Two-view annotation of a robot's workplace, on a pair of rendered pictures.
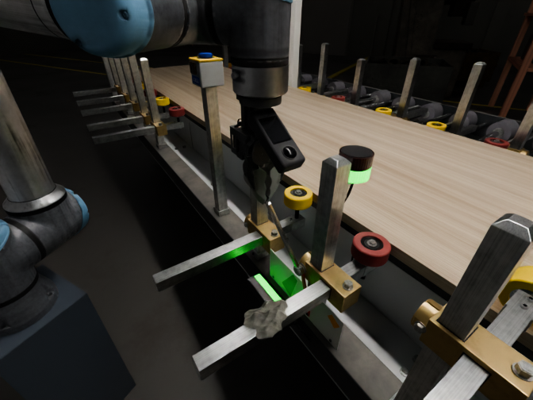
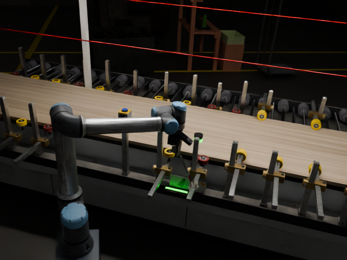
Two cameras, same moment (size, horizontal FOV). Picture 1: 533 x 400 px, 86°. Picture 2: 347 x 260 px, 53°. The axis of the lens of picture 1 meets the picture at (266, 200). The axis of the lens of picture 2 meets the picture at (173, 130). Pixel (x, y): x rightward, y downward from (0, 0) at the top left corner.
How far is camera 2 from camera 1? 1.86 m
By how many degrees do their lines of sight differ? 35
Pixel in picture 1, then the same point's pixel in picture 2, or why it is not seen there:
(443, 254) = (220, 153)
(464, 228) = (220, 145)
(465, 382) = (237, 172)
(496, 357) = (239, 166)
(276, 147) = (187, 140)
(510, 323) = (239, 161)
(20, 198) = (74, 191)
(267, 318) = (194, 184)
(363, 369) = (214, 194)
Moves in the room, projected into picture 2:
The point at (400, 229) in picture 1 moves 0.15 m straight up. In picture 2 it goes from (206, 151) to (208, 133)
